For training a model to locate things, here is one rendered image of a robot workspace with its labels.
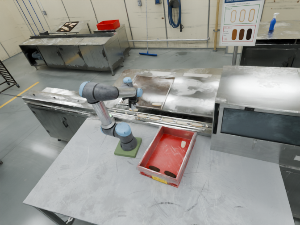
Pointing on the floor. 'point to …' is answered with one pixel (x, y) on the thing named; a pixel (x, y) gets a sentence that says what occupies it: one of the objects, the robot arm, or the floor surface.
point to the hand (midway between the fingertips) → (133, 108)
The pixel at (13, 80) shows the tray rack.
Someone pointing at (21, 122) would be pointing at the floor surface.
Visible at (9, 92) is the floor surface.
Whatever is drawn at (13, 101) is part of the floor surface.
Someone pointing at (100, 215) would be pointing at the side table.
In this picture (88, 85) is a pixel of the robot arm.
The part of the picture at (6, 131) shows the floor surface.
